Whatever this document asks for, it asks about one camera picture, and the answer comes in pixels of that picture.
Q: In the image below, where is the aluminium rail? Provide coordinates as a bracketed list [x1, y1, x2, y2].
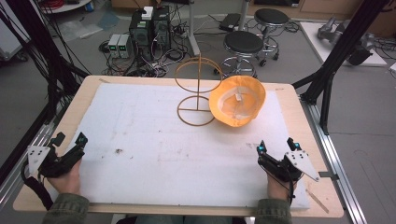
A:
[299, 94, 369, 224]
[0, 101, 70, 208]

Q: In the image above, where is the white round table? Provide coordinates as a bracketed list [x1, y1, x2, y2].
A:
[39, 0, 93, 15]

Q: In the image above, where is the black metal clamp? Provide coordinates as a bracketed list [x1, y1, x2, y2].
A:
[318, 171, 340, 181]

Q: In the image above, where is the black computer tower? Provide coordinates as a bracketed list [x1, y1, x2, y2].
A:
[128, 10, 156, 62]
[151, 5, 172, 52]

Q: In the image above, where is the person's left hand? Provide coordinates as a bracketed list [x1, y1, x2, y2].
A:
[46, 158, 83, 196]

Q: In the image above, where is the brown wire stand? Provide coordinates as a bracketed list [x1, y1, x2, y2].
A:
[174, 53, 224, 128]

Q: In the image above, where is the person's right hand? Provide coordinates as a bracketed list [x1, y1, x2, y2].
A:
[266, 173, 297, 202]

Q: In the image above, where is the white foam mat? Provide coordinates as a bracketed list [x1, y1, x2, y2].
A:
[46, 82, 311, 210]

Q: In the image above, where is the white box with black top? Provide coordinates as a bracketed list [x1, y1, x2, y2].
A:
[141, 6, 155, 21]

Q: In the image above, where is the tangle of floor cables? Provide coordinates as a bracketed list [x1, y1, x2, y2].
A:
[98, 18, 195, 78]

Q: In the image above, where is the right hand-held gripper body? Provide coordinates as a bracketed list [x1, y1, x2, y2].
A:
[257, 150, 321, 184]

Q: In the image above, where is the grey power supply unit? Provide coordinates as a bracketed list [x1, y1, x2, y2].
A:
[107, 34, 121, 59]
[118, 34, 134, 60]

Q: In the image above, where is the black frame strut with cables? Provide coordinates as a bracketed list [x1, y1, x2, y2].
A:
[0, 0, 92, 125]

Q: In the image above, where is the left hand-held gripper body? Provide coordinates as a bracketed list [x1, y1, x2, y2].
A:
[27, 143, 86, 179]

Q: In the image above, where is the white floor board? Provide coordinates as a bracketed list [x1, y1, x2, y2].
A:
[299, 21, 389, 68]

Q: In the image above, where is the grey metal post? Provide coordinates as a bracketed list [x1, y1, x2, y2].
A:
[237, 0, 251, 32]
[186, 0, 202, 57]

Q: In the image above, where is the orange hat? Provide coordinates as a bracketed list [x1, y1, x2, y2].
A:
[207, 75, 267, 128]

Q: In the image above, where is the thin wooden stick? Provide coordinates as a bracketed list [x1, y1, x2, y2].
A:
[305, 188, 331, 215]

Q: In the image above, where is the black round stool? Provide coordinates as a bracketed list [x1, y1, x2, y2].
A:
[253, 7, 290, 68]
[213, 30, 265, 78]

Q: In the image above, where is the clear plastic sheet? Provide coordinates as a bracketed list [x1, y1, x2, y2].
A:
[57, 19, 105, 40]

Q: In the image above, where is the black flat case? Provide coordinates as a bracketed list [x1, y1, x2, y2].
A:
[218, 12, 241, 33]

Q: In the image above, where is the thin black cable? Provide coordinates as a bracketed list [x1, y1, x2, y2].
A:
[258, 164, 304, 205]

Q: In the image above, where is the thick black sleeved cable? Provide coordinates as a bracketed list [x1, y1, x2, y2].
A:
[20, 160, 54, 212]

